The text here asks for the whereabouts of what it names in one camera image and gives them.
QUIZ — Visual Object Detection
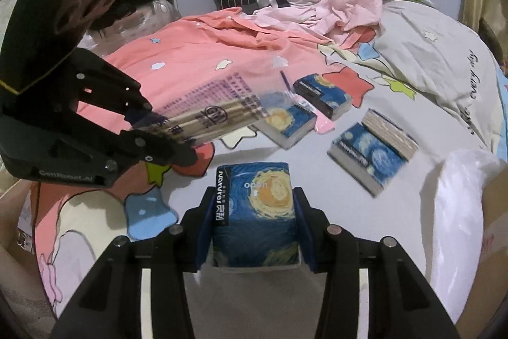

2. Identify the starry night tissue pack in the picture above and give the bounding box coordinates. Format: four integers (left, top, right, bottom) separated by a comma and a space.
213, 163, 300, 272

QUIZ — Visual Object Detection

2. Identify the bag of wooden chopsticks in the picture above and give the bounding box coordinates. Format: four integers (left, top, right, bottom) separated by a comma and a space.
140, 70, 299, 146

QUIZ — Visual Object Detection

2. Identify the pink packet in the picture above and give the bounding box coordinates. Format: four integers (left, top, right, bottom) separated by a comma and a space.
314, 115, 335, 135

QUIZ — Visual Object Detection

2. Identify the cartoon patterned bed quilt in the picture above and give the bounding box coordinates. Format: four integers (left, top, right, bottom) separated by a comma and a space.
33, 0, 506, 321

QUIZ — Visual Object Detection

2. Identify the white plastic bag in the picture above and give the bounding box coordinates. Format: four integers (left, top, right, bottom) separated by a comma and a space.
431, 150, 507, 322

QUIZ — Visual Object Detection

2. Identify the brown cardboard box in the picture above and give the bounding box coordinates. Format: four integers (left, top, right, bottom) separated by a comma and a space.
456, 170, 507, 338

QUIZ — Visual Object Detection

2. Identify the gold curtain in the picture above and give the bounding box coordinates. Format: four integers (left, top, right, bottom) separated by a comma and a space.
460, 0, 507, 76

